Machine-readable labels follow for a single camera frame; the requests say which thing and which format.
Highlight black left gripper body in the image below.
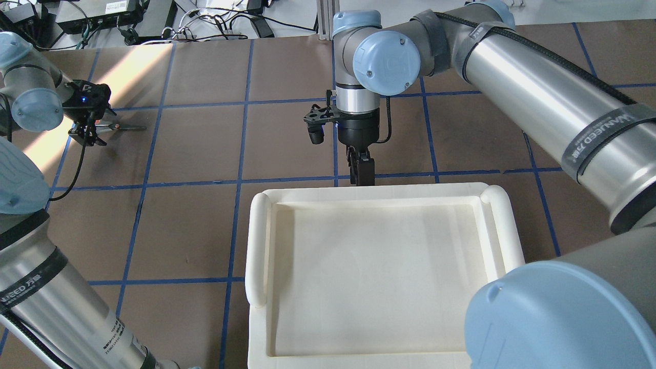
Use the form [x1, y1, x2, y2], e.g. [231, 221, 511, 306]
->
[63, 79, 116, 124]

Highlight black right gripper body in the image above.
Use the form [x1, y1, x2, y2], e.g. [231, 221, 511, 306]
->
[336, 108, 380, 150]

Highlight grey red handled scissors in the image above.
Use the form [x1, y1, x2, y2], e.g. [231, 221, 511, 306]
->
[95, 121, 146, 133]

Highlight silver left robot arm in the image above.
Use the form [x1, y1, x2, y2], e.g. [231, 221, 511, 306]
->
[1, 31, 178, 368]

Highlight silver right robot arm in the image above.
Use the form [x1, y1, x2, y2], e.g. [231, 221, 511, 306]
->
[334, 1, 654, 368]

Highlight black electronics box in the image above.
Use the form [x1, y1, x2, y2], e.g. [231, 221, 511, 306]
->
[54, 0, 177, 39]

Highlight cream white plastic tray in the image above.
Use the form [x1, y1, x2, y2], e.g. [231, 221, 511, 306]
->
[244, 182, 524, 368]

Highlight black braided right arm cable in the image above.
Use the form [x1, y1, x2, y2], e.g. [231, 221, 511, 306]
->
[436, 10, 641, 106]

